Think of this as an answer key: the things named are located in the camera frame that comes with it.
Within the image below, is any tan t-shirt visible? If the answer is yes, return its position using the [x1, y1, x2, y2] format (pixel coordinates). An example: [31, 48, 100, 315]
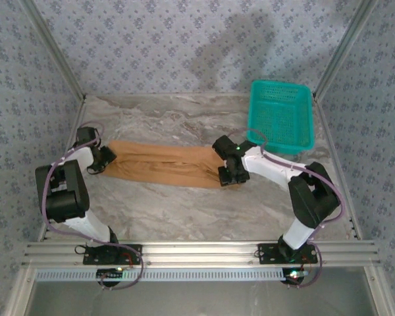
[100, 140, 233, 190]

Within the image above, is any teal plastic basket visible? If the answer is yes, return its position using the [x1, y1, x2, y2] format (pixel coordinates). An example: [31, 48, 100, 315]
[246, 80, 315, 155]

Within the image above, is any small black controller board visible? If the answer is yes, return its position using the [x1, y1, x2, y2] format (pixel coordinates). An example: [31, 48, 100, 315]
[97, 268, 124, 287]
[282, 268, 309, 286]

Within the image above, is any aluminium table side rail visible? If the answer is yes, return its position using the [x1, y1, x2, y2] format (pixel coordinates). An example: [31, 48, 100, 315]
[314, 97, 394, 316]
[3, 97, 88, 316]

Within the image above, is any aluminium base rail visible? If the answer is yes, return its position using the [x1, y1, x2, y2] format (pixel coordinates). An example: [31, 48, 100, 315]
[21, 241, 381, 267]

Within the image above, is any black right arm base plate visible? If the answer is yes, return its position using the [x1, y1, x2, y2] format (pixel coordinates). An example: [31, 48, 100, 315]
[258, 242, 319, 265]

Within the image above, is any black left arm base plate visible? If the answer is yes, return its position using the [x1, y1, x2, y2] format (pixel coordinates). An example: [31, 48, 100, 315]
[82, 243, 143, 265]

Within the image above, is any grey slotted cable duct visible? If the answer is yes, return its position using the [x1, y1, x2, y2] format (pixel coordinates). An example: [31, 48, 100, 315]
[34, 267, 286, 282]

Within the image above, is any aluminium frame post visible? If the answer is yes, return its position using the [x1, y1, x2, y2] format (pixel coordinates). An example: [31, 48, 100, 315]
[19, 0, 88, 103]
[312, 0, 381, 99]

